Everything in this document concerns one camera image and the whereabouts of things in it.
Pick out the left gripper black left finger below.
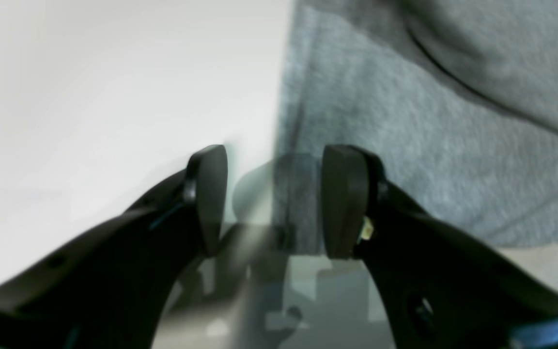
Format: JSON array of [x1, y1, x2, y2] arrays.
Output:
[[0, 145, 228, 349]]

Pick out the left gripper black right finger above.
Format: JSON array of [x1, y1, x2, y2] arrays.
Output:
[[321, 145, 558, 349]]

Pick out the grey T-shirt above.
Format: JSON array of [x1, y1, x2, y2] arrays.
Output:
[[273, 0, 558, 254]]

